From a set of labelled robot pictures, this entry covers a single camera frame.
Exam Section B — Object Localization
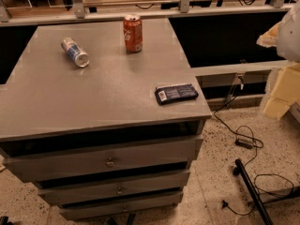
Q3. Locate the top grey drawer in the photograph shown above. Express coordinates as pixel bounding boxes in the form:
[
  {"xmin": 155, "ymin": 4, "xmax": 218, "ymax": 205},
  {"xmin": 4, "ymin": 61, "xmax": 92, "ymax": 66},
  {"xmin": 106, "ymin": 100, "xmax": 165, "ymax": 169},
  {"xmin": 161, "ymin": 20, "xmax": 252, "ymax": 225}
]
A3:
[{"xmin": 4, "ymin": 135, "xmax": 203, "ymax": 183}]

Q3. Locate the grey drawer cabinet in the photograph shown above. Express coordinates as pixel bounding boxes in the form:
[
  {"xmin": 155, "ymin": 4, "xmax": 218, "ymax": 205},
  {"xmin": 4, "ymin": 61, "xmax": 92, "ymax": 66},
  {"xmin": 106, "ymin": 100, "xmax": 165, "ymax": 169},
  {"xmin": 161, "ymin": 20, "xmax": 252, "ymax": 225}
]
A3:
[{"xmin": 0, "ymin": 19, "xmax": 211, "ymax": 210}]

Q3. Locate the grey drawer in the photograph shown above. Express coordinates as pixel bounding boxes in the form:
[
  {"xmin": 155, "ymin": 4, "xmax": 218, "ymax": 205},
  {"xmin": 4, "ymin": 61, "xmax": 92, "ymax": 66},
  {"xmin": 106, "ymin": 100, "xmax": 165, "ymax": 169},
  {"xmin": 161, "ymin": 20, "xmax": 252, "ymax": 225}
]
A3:
[
  {"xmin": 59, "ymin": 191, "xmax": 183, "ymax": 220},
  {"xmin": 4, "ymin": 135, "xmax": 203, "ymax": 183},
  {"xmin": 38, "ymin": 170, "xmax": 189, "ymax": 205}
]

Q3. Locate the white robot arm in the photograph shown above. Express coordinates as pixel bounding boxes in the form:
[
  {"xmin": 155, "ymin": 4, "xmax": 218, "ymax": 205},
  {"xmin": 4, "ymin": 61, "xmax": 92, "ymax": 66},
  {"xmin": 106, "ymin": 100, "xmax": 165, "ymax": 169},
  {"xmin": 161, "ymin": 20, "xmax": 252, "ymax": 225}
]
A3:
[{"xmin": 256, "ymin": 1, "xmax": 300, "ymax": 119}]

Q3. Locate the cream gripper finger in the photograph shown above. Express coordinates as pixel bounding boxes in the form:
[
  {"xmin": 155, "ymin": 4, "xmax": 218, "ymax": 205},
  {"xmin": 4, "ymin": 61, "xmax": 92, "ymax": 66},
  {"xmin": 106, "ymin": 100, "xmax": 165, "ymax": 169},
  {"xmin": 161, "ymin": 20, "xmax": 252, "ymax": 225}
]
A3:
[
  {"xmin": 256, "ymin": 22, "xmax": 280, "ymax": 48},
  {"xmin": 262, "ymin": 63, "xmax": 300, "ymax": 120}
]

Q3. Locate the grey metal railing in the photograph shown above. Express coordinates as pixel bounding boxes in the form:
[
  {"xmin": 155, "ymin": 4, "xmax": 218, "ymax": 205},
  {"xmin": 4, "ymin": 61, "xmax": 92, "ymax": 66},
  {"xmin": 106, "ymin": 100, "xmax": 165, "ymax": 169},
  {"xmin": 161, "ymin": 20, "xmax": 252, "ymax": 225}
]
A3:
[{"xmin": 0, "ymin": 0, "xmax": 292, "ymax": 27}]

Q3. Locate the red coke can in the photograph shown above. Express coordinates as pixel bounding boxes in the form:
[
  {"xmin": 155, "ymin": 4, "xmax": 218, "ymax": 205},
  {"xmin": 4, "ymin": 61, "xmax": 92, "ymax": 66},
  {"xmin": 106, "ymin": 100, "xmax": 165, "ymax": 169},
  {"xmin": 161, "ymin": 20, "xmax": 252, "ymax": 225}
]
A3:
[{"xmin": 123, "ymin": 14, "xmax": 143, "ymax": 53}]

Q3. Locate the middle grey drawer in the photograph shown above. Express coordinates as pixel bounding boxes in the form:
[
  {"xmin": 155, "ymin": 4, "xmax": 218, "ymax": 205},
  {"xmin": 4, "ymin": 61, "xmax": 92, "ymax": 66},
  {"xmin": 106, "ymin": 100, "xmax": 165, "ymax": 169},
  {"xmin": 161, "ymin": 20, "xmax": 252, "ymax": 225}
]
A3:
[{"xmin": 38, "ymin": 170, "xmax": 189, "ymax": 205}]

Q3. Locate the bottom grey drawer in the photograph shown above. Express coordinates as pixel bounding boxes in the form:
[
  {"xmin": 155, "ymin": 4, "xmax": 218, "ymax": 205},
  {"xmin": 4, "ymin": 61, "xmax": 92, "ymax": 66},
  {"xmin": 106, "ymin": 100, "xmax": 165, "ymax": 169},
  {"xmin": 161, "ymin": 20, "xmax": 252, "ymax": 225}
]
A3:
[{"xmin": 59, "ymin": 191, "xmax": 183, "ymax": 220}]

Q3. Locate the dark blue rxbar wrapper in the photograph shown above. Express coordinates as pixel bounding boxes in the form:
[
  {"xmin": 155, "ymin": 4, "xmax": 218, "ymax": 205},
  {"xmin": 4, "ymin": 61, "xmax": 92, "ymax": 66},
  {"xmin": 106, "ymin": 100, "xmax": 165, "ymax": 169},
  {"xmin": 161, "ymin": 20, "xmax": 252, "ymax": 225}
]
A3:
[{"xmin": 155, "ymin": 83, "xmax": 199, "ymax": 105}]

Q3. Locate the silver blue can lying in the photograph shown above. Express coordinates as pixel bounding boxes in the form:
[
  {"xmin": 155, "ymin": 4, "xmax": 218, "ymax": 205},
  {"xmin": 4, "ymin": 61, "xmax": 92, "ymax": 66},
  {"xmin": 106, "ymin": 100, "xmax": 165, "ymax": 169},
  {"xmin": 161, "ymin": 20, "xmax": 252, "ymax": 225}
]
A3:
[{"xmin": 61, "ymin": 37, "xmax": 90, "ymax": 68}]

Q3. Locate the black floor cable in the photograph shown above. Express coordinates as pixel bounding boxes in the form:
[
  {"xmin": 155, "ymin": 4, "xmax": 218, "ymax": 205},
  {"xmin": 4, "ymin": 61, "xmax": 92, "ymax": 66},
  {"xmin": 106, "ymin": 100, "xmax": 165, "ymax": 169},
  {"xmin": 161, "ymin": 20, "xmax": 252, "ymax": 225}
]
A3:
[{"xmin": 213, "ymin": 94, "xmax": 295, "ymax": 217}]

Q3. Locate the black stand leg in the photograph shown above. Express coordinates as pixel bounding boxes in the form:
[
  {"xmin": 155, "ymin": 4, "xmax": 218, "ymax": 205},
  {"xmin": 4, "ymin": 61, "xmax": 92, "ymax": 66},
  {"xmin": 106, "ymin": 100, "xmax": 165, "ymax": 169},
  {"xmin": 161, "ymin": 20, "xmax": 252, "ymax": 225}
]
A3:
[{"xmin": 234, "ymin": 159, "xmax": 274, "ymax": 225}]

